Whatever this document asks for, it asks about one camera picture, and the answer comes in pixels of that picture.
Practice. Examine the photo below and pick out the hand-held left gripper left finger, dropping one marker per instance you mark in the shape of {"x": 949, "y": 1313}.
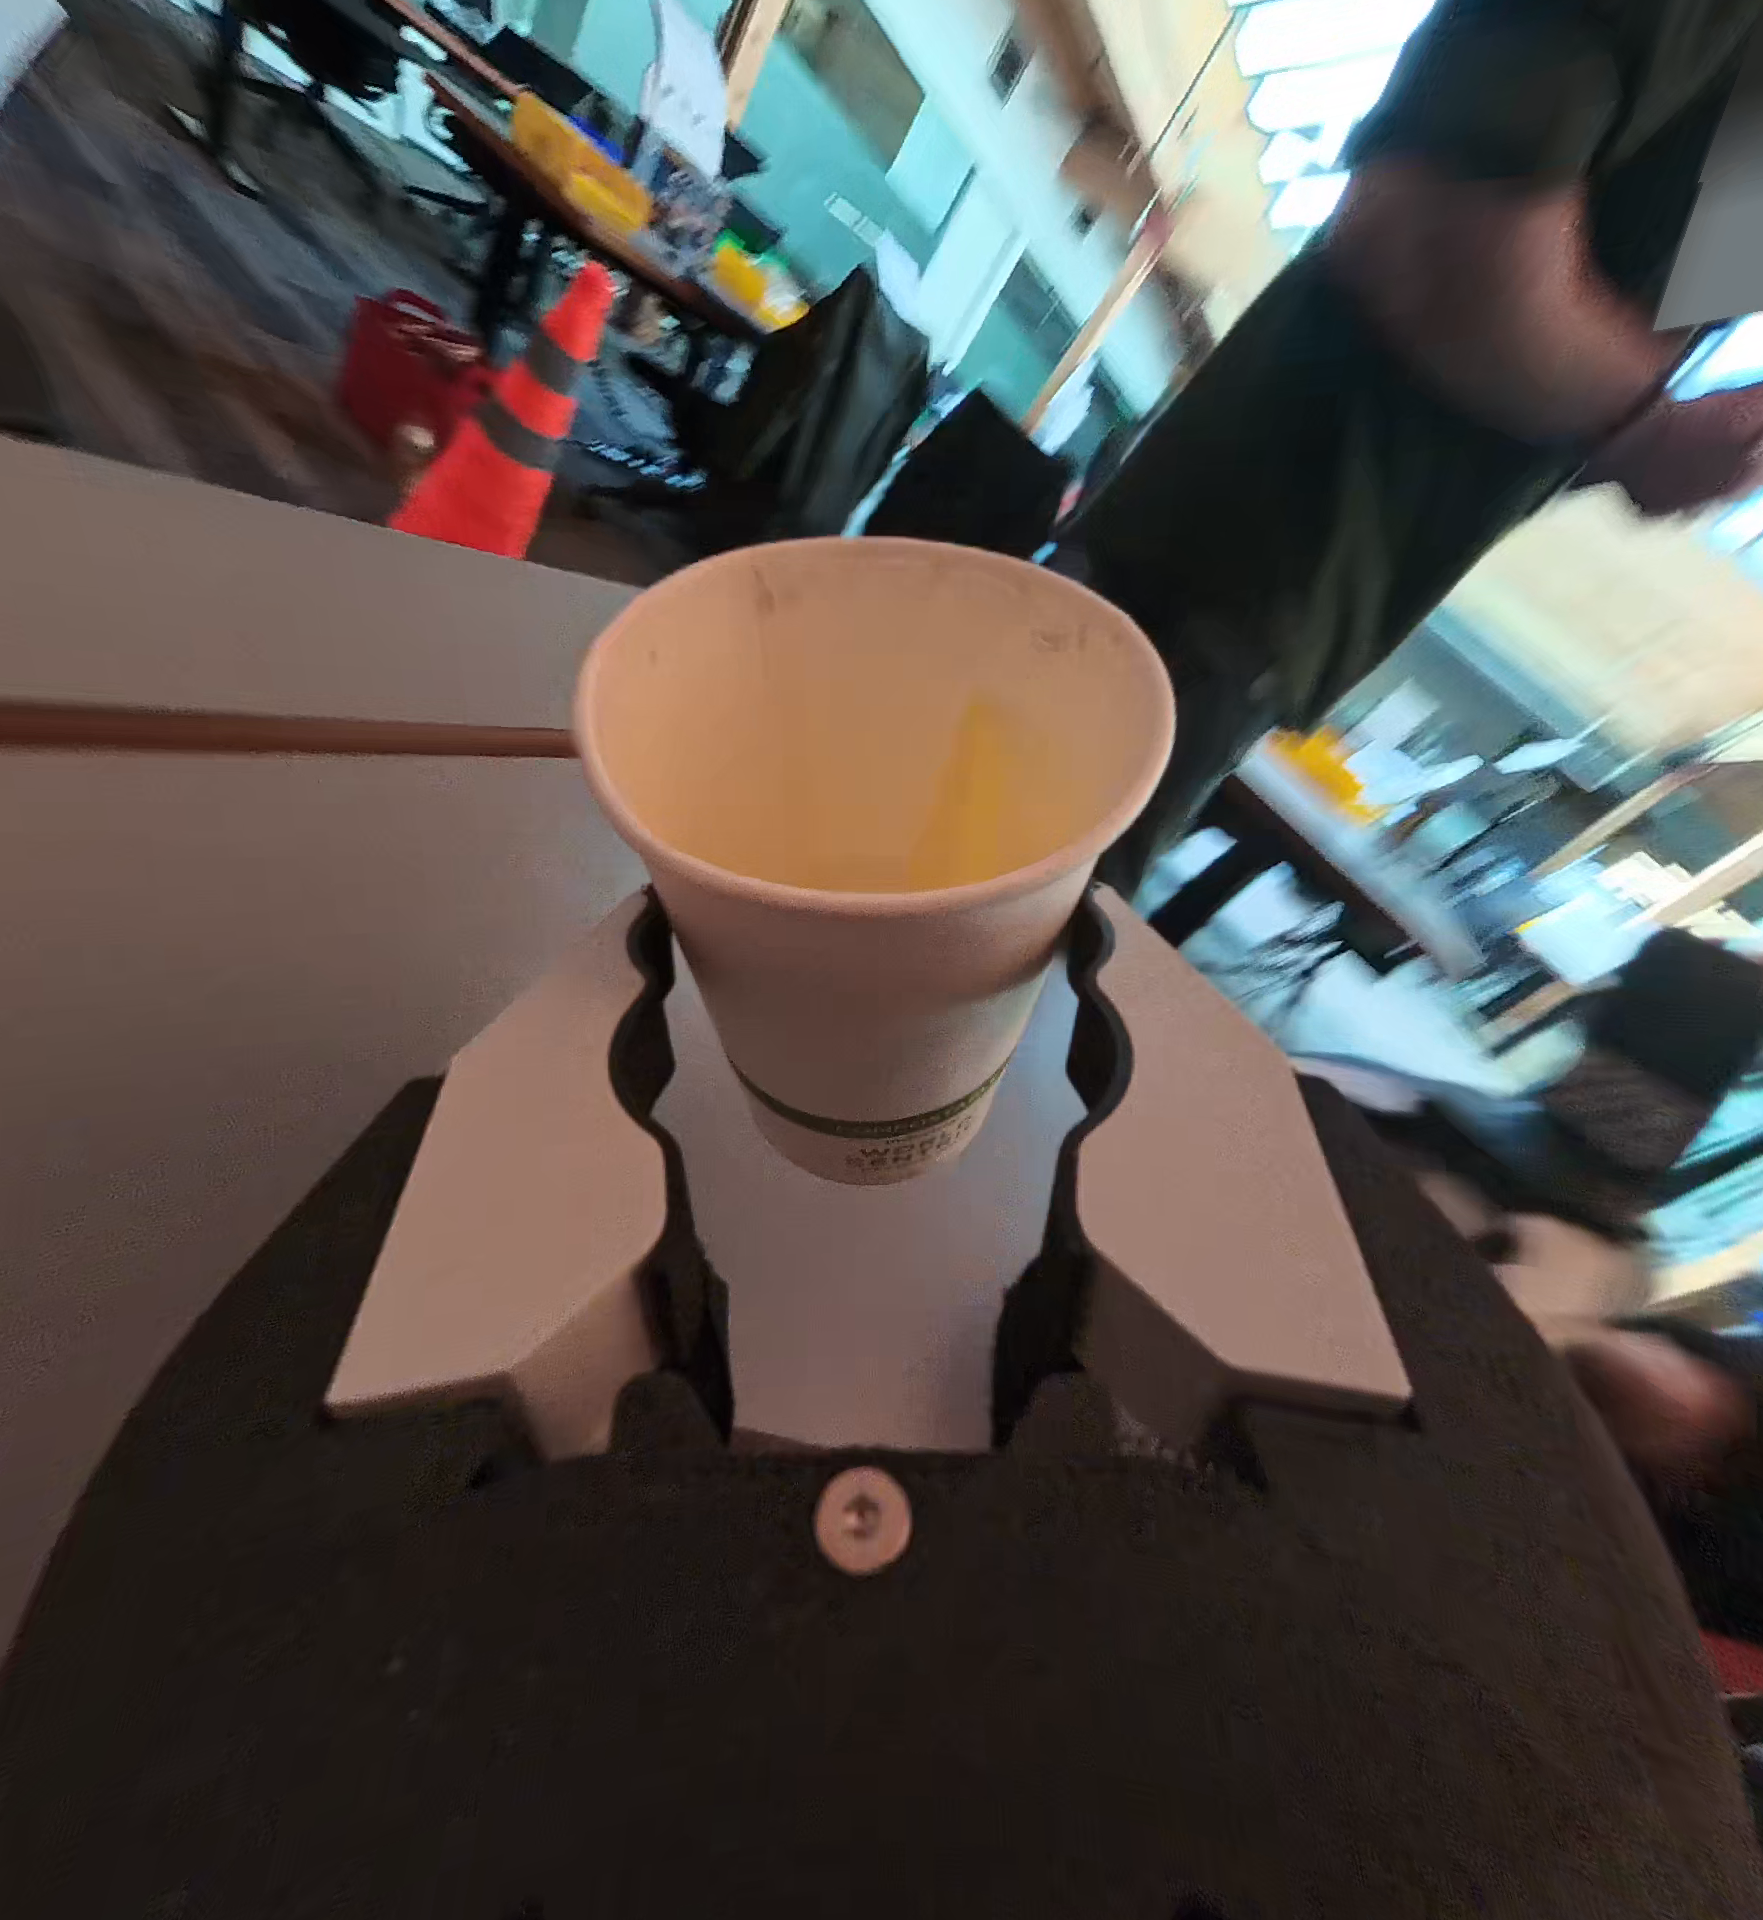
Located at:
{"x": 520, "y": 1198}

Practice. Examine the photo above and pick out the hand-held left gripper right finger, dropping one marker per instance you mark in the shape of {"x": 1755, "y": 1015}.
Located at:
{"x": 1227, "y": 1198}

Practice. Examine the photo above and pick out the white paper cup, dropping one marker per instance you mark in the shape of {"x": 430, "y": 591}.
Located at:
{"x": 852, "y": 1019}

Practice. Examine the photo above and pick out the yellow sticky note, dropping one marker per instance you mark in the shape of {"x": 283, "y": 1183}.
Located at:
{"x": 979, "y": 793}

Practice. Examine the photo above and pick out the grey desk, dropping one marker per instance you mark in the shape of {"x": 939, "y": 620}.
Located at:
{"x": 221, "y": 900}

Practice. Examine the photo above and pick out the long wooden office desk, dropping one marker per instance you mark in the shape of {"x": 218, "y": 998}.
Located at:
{"x": 520, "y": 135}

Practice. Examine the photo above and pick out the orange traffic cone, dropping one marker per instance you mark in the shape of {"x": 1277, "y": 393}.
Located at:
{"x": 499, "y": 451}

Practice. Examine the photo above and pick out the red bag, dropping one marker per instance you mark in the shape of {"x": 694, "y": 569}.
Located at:
{"x": 400, "y": 366}

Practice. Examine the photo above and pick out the dark green jacket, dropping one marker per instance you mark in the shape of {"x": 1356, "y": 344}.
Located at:
{"x": 837, "y": 392}

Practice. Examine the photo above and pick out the yellow plastic bin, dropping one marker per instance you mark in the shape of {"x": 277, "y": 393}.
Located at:
{"x": 579, "y": 164}
{"x": 760, "y": 284}

